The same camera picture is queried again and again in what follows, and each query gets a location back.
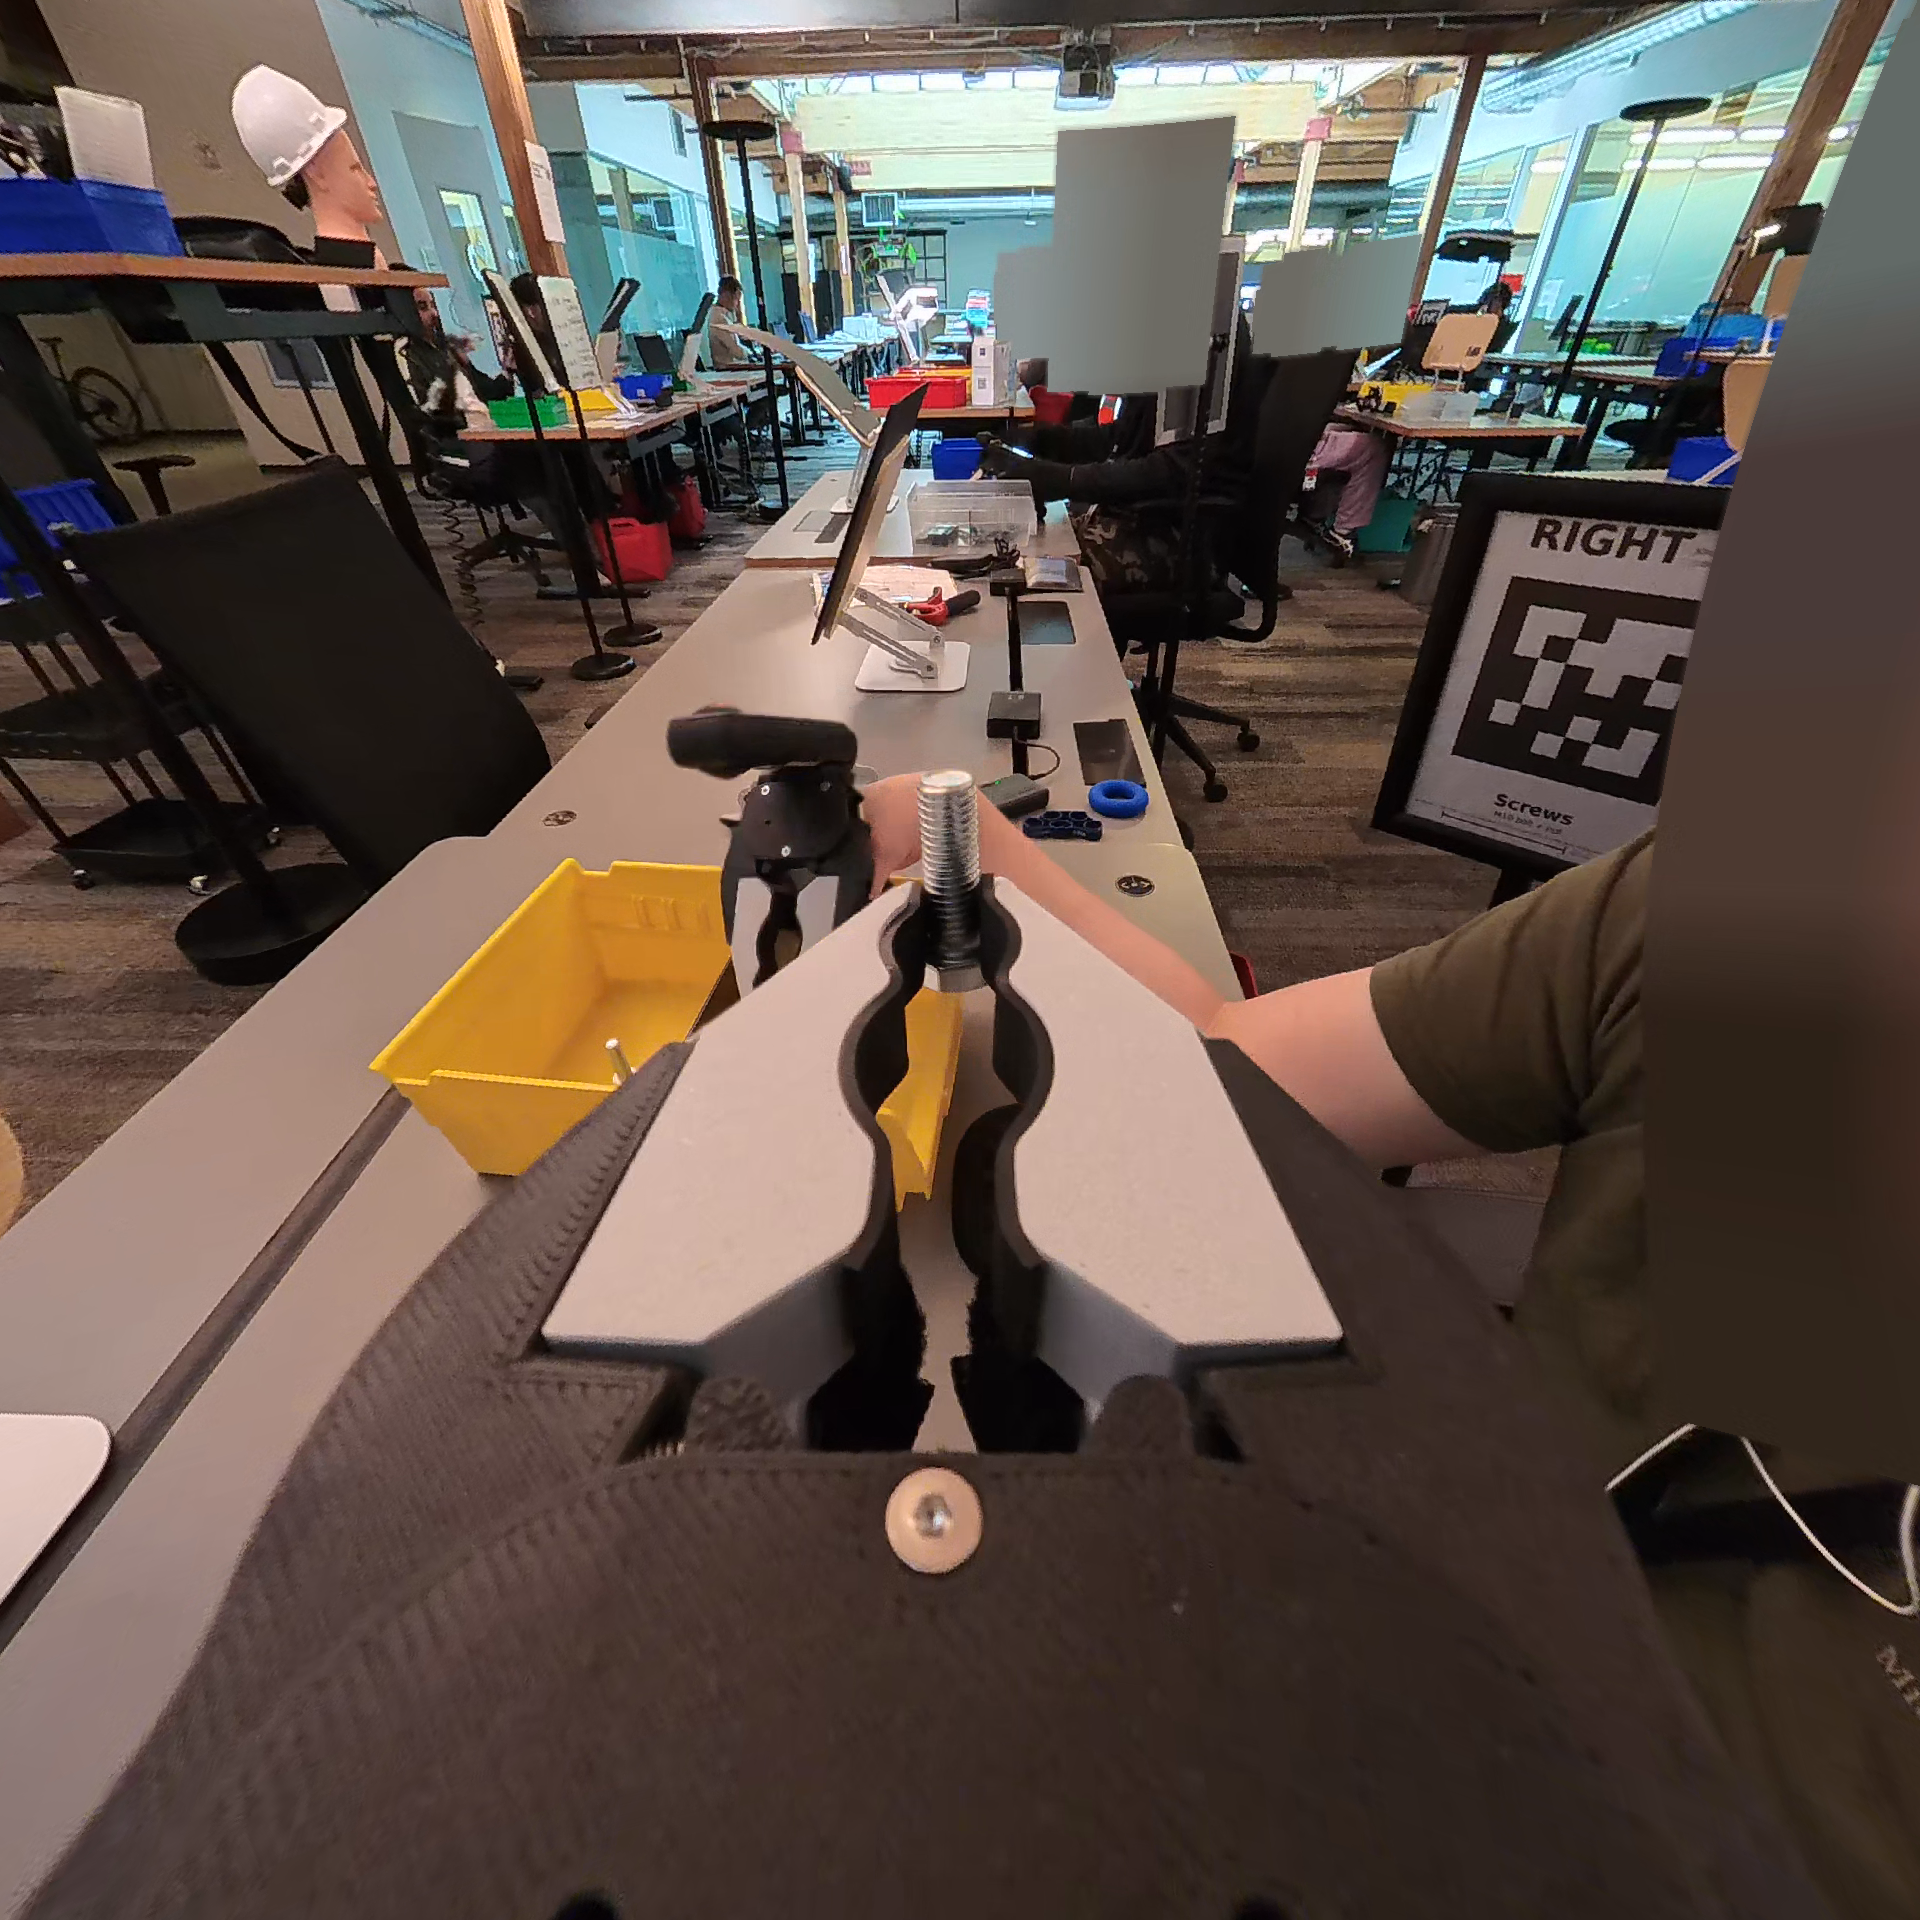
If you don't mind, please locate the wooden post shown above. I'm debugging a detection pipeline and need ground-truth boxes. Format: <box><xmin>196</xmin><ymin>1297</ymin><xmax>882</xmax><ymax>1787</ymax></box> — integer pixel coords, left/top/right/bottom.
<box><xmin>462</xmin><ymin>0</ymin><xmax>567</xmax><ymax>277</ymax></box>

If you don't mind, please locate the framed marker sign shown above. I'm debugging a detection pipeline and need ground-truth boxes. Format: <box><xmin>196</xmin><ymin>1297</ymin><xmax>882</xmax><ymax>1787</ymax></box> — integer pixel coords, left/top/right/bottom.
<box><xmin>1372</xmin><ymin>470</ymin><xmax>1727</xmax><ymax>903</ymax></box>

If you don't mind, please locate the thin white cable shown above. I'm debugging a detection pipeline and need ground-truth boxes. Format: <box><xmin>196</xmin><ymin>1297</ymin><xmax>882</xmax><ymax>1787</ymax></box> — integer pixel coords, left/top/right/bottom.
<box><xmin>1606</xmin><ymin>1424</ymin><xmax>1920</xmax><ymax>1600</ymax></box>

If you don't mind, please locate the blue storage bin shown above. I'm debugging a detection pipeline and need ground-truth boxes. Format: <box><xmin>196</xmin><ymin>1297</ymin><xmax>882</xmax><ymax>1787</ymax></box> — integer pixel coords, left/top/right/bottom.
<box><xmin>0</xmin><ymin>178</ymin><xmax>185</xmax><ymax>257</ymax></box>
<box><xmin>0</xmin><ymin>480</ymin><xmax>114</xmax><ymax>577</ymax></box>

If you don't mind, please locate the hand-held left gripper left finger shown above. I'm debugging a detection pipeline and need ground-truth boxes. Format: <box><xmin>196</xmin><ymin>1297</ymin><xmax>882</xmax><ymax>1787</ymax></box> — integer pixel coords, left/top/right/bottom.
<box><xmin>544</xmin><ymin>883</ymin><xmax>939</xmax><ymax>1455</ymax></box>

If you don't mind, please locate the wooden top work desk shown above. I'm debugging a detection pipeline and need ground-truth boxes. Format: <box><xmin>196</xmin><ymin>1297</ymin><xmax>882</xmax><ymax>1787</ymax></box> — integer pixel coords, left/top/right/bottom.
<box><xmin>0</xmin><ymin>252</ymin><xmax>450</xmax><ymax>603</ymax></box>

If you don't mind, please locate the black office chair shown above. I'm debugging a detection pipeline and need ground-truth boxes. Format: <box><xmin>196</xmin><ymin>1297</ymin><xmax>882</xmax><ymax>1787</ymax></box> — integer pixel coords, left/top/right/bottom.
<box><xmin>1124</xmin><ymin>345</ymin><xmax>1360</xmax><ymax>804</ymax></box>

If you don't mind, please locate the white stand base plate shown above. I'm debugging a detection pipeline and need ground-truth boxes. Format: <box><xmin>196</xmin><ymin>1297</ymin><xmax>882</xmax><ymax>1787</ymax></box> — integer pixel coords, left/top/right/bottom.
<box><xmin>0</xmin><ymin>1412</ymin><xmax>114</xmax><ymax>1604</ymax></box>

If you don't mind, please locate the black wire rack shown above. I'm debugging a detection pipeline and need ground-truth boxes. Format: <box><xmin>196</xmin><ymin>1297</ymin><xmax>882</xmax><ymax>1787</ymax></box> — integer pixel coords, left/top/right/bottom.
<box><xmin>0</xmin><ymin>480</ymin><xmax>278</xmax><ymax>886</ymax></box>

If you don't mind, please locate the black upright panel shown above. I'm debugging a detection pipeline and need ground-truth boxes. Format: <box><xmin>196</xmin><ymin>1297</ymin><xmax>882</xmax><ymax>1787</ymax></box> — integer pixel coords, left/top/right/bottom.
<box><xmin>67</xmin><ymin>457</ymin><xmax>554</xmax><ymax>886</ymax></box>

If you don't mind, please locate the mannequin head white helmet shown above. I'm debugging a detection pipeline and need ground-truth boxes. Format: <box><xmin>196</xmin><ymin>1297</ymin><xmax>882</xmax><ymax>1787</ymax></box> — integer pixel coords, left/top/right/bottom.
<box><xmin>229</xmin><ymin>64</ymin><xmax>388</xmax><ymax>272</ymax></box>

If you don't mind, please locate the yellow plastic bin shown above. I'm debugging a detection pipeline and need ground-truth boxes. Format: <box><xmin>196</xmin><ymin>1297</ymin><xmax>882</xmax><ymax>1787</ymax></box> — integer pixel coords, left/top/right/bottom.
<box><xmin>371</xmin><ymin>857</ymin><xmax>964</xmax><ymax>1209</ymax></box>

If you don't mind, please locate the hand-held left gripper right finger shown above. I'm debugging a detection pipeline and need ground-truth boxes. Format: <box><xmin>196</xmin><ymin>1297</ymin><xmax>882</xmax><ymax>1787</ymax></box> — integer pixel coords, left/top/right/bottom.
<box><xmin>953</xmin><ymin>877</ymin><xmax>1344</xmax><ymax>1455</ymax></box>

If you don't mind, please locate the person's right forearm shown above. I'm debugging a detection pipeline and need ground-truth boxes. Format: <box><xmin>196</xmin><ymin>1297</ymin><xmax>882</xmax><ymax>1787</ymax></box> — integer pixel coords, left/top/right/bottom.
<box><xmin>857</xmin><ymin>769</ymin><xmax>1522</xmax><ymax>1165</ymax></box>

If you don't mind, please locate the clear plastic parts box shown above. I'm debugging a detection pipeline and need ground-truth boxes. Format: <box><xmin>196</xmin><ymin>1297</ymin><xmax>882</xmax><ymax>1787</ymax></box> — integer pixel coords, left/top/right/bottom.
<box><xmin>907</xmin><ymin>480</ymin><xmax>1038</xmax><ymax>545</ymax></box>

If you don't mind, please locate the desktop tablet stand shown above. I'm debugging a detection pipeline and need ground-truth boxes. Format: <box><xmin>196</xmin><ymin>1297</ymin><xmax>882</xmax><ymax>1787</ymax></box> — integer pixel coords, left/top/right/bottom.
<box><xmin>809</xmin><ymin>383</ymin><xmax>971</xmax><ymax>694</ymax></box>

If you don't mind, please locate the black pole lamp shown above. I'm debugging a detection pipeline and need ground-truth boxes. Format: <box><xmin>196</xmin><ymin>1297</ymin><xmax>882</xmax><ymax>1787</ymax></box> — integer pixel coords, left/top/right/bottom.
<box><xmin>0</xmin><ymin>480</ymin><xmax>369</xmax><ymax>986</ymax></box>

